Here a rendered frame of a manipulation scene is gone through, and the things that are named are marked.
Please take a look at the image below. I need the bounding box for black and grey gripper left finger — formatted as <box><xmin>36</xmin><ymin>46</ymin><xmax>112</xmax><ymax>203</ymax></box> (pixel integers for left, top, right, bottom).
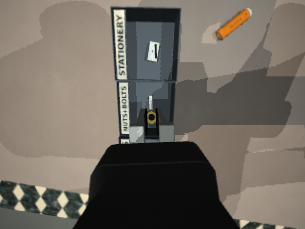
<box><xmin>128</xmin><ymin>108</ymin><xmax>148</xmax><ymax>143</ymax></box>

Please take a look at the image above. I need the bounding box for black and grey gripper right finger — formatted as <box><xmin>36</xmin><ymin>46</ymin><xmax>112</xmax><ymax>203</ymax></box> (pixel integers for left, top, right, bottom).
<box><xmin>156</xmin><ymin>108</ymin><xmax>175</xmax><ymax>142</ymax></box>

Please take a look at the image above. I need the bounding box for dark grey rack of bins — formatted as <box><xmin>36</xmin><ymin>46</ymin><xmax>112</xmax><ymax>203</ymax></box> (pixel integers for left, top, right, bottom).
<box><xmin>110</xmin><ymin>6</ymin><xmax>181</xmax><ymax>144</ymax></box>

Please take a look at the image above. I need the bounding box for brass hex nut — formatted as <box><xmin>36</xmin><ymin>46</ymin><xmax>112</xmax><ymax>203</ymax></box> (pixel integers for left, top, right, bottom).
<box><xmin>147</xmin><ymin>109</ymin><xmax>156</xmax><ymax>124</ymax></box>

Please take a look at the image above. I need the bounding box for orange aa battery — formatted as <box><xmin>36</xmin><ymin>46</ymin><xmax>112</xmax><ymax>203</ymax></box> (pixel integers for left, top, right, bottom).
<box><xmin>216</xmin><ymin>8</ymin><xmax>252</xmax><ymax>40</ymax></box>

